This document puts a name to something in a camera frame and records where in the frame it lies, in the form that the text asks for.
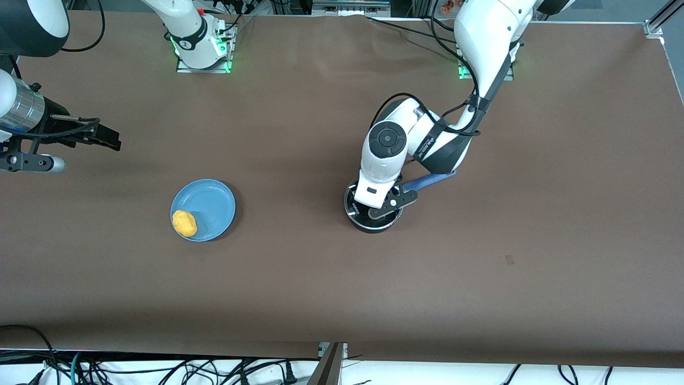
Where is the short black tabletop cable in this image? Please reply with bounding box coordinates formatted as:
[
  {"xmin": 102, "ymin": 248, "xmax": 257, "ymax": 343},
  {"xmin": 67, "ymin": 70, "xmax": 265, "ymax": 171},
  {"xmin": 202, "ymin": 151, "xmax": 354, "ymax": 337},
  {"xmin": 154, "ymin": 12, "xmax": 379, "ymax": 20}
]
[{"xmin": 422, "ymin": 15, "xmax": 455, "ymax": 31}]

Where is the brown table cover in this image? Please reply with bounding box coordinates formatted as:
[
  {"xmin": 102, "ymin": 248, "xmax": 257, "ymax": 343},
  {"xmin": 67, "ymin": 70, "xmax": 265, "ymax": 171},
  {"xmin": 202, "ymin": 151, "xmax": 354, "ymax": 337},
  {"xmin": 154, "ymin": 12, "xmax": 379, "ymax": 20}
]
[{"xmin": 0, "ymin": 10, "xmax": 684, "ymax": 369}]

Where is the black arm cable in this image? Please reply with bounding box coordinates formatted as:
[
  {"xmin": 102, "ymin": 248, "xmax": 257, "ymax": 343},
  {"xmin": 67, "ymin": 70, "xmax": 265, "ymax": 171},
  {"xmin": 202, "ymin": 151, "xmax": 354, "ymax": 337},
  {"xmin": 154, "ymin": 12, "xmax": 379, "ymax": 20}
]
[
  {"xmin": 370, "ymin": 0, "xmax": 484, "ymax": 138},
  {"xmin": 61, "ymin": 0, "xmax": 106, "ymax": 52}
]

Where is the long black tabletop cable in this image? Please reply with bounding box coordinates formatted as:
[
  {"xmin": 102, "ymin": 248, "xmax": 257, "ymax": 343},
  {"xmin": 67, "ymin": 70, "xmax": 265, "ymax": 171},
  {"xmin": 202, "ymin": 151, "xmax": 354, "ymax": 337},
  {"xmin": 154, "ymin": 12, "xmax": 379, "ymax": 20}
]
[{"xmin": 366, "ymin": 15, "xmax": 460, "ymax": 42}]

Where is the black looped floor cable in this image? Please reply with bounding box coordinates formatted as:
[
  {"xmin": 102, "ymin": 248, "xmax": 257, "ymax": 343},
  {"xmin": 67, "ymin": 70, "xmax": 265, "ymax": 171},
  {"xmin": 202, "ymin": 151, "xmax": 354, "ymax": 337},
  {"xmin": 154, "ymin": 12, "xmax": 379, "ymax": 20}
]
[{"xmin": 0, "ymin": 324, "xmax": 57, "ymax": 385}]

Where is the glass lid with blue knob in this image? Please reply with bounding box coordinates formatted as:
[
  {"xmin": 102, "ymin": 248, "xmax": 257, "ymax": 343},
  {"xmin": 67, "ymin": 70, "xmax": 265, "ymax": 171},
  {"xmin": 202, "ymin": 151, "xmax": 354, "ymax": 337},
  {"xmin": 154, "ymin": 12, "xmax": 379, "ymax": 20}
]
[{"xmin": 345, "ymin": 181, "xmax": 403, "ymax": 230}]

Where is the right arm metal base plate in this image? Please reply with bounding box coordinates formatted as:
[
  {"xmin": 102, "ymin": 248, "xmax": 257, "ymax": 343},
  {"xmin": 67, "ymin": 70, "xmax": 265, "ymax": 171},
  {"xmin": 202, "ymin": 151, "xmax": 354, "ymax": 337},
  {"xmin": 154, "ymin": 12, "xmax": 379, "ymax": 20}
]
[{"xmin": 176, "ymin": 21, "xmax": 236, "ymax": 74}]

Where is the grey background device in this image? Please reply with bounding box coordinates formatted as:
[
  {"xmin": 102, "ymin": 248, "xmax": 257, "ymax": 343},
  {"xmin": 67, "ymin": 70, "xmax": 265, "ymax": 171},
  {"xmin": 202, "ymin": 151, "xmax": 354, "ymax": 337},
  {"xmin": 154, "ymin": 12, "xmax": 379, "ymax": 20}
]
[{"xmin": 312, "ymin": 0, "xmax": 392, "ymax": 17}]

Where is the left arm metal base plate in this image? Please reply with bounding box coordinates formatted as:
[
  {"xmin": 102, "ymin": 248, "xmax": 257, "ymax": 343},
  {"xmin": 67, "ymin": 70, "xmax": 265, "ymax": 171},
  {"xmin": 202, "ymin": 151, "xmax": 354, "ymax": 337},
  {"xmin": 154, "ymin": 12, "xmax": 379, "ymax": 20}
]
[{"xmin": 457, "ymin": 45, "xmax": 516, "ymax": 82}]

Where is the aluminium frame corner profile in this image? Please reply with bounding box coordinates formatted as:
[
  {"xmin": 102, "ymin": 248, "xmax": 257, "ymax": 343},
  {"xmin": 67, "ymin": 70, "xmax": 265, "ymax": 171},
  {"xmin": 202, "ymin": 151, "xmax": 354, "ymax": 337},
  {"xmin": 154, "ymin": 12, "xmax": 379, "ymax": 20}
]
[{"xmin": 643, "ymin": 0, "xmax": 684, "ymax": 38}]

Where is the aluminium frame post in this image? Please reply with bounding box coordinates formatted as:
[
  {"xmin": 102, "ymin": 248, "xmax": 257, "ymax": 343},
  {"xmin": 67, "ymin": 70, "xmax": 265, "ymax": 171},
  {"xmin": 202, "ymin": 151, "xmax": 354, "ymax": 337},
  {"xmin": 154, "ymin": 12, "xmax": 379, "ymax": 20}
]
[{"xmin": 307, "ymin": 342, "xmax": 349, "ymax": 385}]

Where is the yellow potato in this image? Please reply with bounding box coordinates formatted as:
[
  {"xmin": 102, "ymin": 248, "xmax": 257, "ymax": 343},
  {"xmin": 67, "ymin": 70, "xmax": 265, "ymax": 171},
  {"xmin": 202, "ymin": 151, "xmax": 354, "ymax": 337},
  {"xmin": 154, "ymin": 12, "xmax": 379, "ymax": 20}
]
[{"xmin": 172, "ymin": 210, "xmax": 198, "ymax": 238}]

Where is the blue round plate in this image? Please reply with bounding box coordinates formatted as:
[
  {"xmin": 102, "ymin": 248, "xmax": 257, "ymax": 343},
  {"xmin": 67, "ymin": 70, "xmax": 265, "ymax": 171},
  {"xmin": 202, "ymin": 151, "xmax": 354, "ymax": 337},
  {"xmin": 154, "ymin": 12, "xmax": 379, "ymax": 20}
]
[{"xmin": 170, "ymin": 179, "xmax": 237, "ymax": 243}]

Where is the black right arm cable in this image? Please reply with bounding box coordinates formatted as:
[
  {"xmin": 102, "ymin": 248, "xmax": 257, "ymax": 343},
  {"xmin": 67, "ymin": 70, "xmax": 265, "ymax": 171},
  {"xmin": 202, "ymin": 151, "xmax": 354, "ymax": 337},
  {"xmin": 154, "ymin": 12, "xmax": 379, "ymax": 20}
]
[{"xmin": 61, "ymin": 0, "xmax": 106, "ymax": 52}]

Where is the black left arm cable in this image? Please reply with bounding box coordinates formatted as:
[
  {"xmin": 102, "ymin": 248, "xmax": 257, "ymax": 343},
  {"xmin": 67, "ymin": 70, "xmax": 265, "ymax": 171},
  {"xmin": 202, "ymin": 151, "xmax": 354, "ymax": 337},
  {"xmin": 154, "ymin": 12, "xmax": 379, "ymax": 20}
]
[{"xmin": 370, "ymin": 0, "xmax": 484, "ymax": 138}]

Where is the black pot with blue handle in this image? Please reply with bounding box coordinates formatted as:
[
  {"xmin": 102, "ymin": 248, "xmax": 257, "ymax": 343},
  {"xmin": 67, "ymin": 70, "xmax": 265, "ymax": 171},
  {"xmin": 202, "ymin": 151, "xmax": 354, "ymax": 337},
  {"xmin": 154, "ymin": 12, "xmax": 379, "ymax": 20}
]
[{"xmin": 344, "ymin": 171, "xmax": 458, "ymax": 234}]

